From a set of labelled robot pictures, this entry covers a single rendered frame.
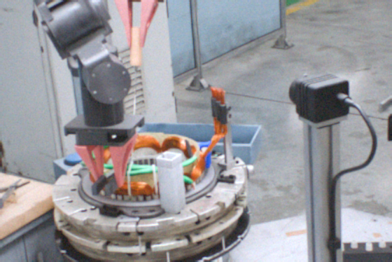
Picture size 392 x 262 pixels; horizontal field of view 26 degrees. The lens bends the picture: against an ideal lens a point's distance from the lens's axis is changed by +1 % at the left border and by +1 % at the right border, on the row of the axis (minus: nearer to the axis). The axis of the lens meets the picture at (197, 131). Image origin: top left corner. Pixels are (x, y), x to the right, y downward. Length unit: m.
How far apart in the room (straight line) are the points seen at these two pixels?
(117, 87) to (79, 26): 0.10
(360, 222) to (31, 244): 0.78
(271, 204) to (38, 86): 1.14
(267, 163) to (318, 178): 3.24
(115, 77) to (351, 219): 0.96
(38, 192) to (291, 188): 2.49
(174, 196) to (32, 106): 2.54
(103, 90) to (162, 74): 3.06
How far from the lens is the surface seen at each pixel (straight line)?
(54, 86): 3.65
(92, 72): 1.09
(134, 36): 1.33
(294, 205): 3.73
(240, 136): 1.71
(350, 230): 1.89
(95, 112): 1.18
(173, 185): 1.27
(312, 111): 0.88
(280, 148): 4.32
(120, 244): 1.30
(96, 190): 1.21
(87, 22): 1.15
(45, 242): 1.51
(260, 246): 1.83
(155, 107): 4.15
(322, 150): 0.90
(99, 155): 1.25
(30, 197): 1.48
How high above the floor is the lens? 1.68
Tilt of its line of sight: 21 degrees down
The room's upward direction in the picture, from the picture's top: 5 degrees counter-clockwise
